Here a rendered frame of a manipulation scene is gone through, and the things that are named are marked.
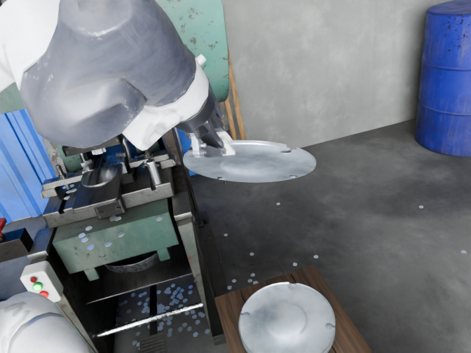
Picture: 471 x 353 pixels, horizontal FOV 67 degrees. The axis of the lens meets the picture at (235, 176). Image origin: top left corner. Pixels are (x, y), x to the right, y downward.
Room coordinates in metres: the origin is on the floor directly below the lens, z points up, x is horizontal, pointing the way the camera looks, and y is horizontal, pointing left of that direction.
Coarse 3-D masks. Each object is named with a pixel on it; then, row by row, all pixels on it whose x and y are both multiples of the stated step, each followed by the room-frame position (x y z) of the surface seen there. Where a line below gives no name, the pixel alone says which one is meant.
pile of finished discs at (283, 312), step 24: (264, 288) 0.85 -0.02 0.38; (288, 288) 0.83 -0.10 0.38; (312, 288) 0.81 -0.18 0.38; (264, 312) 0.75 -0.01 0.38; (288, 312) 0.73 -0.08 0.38; (312, 312) 0.72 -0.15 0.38; (240, 336) 0.69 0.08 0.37; (264, 336) 0.67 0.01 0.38; (288, 336) 0.65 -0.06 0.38; (312, 336) 0.64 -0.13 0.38
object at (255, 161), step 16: (240, 144) 0.59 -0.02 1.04; (256, 144) 0.59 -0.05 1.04; (272, 144) 0.59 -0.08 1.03; (192, 160) 0.68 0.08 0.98; (208, 160) 0.68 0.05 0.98; (224, 160) 0.67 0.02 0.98; (240, 160) 0.68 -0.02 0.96; (256, 160) 0.67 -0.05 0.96; (272, 160) 0.65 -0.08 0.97; (288, 160) 0.64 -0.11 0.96; (304, 160) 0.64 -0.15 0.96; (208, 176) 0.77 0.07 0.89; (224, 176) 0.77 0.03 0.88; (240, 176) 0.76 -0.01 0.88; (256, 176) 0.75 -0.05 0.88; (272, 176) 0.74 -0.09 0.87; (288, 176) 0.73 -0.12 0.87
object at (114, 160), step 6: (108, 156) 1.26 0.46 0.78; (114, 156) 1.25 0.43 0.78; (120, 156) 1.24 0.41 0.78; (96, 162) 1.23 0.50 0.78; (102, 162) 1.24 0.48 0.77; (108, 162) 1.21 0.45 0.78; (114, 162) 1.20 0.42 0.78; (120, 162) 1.19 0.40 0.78; (126, 162) 1.24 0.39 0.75; (84, 168) 1.20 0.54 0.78; (90, 168) 1.19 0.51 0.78; (96, 168) 1.18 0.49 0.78; (126, 168) 1.20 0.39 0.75
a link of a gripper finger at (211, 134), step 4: (208, 120) 0.50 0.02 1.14; (204, 124) 0.50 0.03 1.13; (208, 124) 0.50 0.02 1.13; (212, 124) 0.52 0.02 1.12; (208, 128) 0.51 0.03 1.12; (212, 128) 0.52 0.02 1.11; (208, 132) 0.52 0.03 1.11; (212, 132) 0.52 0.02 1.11; (204, 136) 0.53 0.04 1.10; (208, 136) 0.53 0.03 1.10; (212, 136) 0.53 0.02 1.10; (216, 136) 0.54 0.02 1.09; (204, 140) 0.54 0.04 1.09; (208, 140) 0.54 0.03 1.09; (212, 140) 0.54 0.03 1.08; (216, 140) 0.54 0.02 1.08; (220, 140) 0.56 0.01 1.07; (208, 144) 0.56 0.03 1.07; (212, 144) 0.55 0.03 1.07; (216, 144) 0.55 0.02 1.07; (220, 144) 0.55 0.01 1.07
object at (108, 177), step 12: (108, 168) 1.15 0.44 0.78; (120, 168) 1.14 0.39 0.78; (84, 180) 1.09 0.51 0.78; (96, 180) 1.08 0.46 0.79; (108, 180) 1.06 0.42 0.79; (120, 180) 1.06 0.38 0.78; (84, 192) 1.02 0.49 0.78; (96, 192) 1.00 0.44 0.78; (108, 192) 0.99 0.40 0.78; (120, 192) 1.08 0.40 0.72; (84, 204) 0.94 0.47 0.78; (96, 204) 0.93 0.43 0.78; (108, 204) 1.05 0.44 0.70; (120, 204) 1.06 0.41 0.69; (108, 216) 1.05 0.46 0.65
